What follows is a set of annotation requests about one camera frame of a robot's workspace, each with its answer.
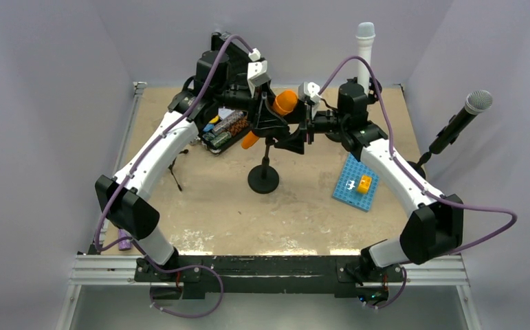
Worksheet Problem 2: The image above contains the white microphone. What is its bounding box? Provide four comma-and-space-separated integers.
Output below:
355, 22, 375, 94

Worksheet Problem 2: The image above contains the black stand at right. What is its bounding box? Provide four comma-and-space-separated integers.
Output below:
408, 151, 432, 179

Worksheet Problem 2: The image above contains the black shock mount round stand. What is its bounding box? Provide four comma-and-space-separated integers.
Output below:
324, 77, 383, 144

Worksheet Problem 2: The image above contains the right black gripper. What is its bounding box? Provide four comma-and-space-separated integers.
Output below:
274, 98, 347, 155

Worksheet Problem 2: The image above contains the purple glitter microphone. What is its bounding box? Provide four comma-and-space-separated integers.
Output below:
118, 229, 132, 252

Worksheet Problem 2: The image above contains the black microphone silver grille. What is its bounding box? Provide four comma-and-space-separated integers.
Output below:
428, 90, 493, 154

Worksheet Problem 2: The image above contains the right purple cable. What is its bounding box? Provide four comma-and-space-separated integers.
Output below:
319, 55, 518, 261

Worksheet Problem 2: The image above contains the black tripod shock mount stand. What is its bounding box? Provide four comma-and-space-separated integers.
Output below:
168, 149, 190, 193

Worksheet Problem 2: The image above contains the black round base clip stand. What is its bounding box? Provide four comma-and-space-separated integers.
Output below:
247, 137, 280, 195

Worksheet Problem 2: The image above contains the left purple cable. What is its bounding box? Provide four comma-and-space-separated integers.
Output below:
93, 34, 256, 274

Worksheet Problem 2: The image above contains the purple cable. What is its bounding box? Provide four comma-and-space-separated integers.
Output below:
93, 34, 256, 274
319, 55, 518, 261

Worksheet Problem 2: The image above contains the black poker chip case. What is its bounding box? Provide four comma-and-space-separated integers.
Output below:
182, 32, 250, 153

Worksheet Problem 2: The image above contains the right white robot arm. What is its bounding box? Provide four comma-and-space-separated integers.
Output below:
272, 81, 463, 280

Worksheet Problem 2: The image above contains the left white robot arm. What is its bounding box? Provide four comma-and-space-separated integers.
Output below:
95, 49, 298, 281

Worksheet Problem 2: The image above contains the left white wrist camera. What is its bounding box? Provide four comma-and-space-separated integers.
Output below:
247, 48, 271, 96

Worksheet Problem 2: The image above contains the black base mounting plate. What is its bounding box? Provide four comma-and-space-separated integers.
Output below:
134, 255, 404, 303

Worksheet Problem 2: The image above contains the blue lego baseplate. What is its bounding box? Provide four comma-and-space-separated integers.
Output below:
332, 155, 379, 212

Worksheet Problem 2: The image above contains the orange microphone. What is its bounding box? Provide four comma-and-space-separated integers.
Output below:
241, 90, 298, 149

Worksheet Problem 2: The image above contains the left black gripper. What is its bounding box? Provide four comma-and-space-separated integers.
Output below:
214, 80, 288, 129

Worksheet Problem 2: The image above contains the orange lego brick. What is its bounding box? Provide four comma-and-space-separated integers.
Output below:
356, 175, 373, 195

